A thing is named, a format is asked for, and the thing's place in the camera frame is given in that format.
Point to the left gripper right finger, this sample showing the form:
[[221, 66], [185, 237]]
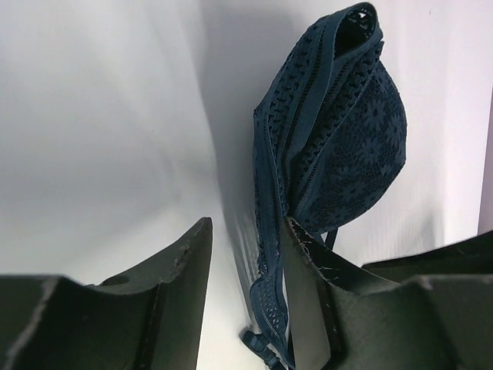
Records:
[[428, 311]]

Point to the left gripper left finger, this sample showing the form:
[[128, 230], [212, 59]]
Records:
[[147, 317]]

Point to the dark blue lace bra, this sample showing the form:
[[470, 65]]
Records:
[[329, 139]]

